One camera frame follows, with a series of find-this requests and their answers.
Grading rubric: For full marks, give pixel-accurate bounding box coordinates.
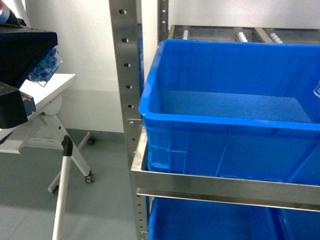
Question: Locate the white folding table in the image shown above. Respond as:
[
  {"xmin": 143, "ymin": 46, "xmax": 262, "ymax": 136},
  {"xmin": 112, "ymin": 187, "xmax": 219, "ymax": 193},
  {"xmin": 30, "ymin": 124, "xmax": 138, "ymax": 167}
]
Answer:
[{"xmin": 0, "ymin": 73, "xmax": 96, "ymax": 196}]

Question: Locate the yellow push button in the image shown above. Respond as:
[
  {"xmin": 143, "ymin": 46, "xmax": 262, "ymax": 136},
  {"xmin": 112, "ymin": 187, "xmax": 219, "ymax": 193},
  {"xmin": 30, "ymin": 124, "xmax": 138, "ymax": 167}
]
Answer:
[{"xmin": 313, "ymin": 81, "xmax": 320, "ymax": 98}]

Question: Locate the white pole black grip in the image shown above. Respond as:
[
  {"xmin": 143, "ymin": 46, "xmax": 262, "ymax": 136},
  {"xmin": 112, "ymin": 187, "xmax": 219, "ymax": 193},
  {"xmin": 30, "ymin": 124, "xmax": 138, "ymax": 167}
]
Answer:
[{"xmin": 52, "ymin": 135, "xmax": 73, "ymax": 240}]

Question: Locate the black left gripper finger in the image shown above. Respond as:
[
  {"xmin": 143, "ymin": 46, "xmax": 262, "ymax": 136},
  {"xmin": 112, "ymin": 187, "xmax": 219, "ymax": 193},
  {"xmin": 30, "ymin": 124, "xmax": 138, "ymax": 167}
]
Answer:
[
  {"xmin": 0, "ymin": 82, "xmax": 36, "ymax": 129},
  {"xmin": 0, "ymin": 23, "xmax": 58, "ymax": 88}
]

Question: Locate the red push button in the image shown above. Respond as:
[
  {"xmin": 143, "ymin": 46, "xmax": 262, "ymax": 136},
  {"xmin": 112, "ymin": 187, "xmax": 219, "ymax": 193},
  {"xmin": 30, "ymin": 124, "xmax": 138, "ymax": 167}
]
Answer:
[{"xmin": 0, "ymin": 0, "xmax": 63, "ymax": 88}]

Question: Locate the lower blue plastic crate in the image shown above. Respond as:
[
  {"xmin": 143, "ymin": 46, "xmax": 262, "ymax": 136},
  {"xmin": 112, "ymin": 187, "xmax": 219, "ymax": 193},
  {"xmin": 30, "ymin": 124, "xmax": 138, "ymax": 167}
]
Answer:
[{"xmin": 148, "ymin": 197, "xmax": 285, "ymax": 240}]

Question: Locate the large blue plastic crate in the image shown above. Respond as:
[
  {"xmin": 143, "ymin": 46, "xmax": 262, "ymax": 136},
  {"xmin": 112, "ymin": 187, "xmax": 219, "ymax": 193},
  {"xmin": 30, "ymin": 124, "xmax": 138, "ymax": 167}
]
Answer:
[{"xmin": 139, "ymin": 39, "xmax": 320, "ymax": 186}]

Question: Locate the stainless steel shelf rack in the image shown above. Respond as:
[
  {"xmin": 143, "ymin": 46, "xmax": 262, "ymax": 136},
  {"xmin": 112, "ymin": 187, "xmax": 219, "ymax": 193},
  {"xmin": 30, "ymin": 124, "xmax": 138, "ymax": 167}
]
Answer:
[{"xmin": 109, "ymin": 0, "xmax": 320, "ymax": 240}]

